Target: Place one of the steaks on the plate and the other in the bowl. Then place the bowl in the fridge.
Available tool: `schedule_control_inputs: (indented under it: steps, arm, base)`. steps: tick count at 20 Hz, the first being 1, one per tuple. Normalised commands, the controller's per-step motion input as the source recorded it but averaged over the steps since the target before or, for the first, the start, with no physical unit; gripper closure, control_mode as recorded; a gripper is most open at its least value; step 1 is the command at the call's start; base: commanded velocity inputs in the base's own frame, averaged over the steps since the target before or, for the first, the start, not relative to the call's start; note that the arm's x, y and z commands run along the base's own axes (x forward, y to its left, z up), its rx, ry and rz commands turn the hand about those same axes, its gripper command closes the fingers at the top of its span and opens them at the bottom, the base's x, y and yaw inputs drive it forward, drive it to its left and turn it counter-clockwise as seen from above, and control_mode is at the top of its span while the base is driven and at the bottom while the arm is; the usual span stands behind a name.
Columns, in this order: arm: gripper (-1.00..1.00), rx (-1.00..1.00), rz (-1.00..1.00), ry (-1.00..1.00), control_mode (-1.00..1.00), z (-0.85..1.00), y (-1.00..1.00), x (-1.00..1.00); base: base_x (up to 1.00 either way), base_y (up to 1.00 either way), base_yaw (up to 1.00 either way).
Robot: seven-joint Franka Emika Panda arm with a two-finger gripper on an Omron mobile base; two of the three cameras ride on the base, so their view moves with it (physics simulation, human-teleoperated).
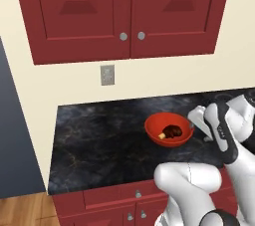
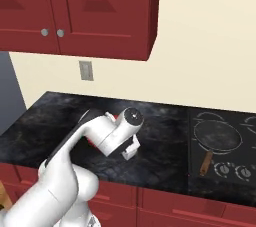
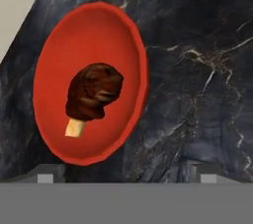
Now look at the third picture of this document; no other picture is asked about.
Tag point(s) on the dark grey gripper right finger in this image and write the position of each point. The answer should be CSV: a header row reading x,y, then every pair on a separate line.
x,y
206,172

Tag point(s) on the brown steak with bone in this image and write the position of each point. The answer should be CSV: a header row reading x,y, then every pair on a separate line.
x,y
94,91

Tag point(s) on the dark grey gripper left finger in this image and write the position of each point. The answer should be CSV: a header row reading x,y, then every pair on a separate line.
x,y
49,172

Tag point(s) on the red plate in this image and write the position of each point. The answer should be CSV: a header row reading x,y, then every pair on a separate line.
x,y
95,37

